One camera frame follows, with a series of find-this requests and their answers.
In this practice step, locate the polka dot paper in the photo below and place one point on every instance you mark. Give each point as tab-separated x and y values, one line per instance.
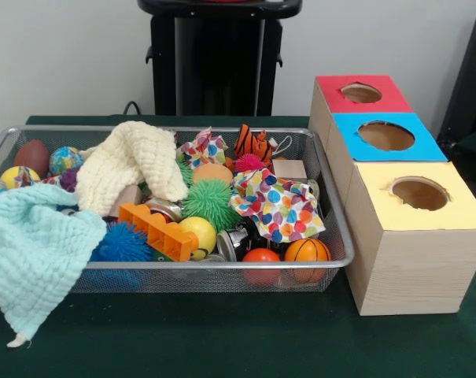
277	208

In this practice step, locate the clear mesh bin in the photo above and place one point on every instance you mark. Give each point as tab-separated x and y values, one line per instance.
206	279

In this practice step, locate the green spiky ball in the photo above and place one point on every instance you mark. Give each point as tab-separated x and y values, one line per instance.
210	202

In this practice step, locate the tiger plush toy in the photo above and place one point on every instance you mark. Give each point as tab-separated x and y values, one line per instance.
253	143

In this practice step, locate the yellow smiley ball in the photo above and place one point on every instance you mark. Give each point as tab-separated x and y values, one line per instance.
200	234

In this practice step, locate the red orange ball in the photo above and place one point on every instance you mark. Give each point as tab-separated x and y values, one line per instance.
261	256

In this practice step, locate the orange toy brick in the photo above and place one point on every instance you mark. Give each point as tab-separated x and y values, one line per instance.
159	230

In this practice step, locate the orange basketball toy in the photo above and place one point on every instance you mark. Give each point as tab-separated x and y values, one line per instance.
306	250

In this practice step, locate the cream waffle cloth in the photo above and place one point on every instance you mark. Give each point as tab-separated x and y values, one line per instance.
123	165

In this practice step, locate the blue spiky ball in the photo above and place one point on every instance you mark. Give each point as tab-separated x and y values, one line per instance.
121	246

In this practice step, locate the dark green table cloth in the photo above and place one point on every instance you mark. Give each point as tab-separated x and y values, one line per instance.
222	338

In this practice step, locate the mint green cloth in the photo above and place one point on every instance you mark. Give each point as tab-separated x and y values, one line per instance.
33	252

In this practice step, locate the side table green cloth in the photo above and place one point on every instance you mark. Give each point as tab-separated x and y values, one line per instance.
475	141

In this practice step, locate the black floor stand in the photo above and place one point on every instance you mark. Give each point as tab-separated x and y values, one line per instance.
469	78

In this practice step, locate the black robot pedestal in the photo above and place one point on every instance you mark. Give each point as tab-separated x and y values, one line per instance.
222	59

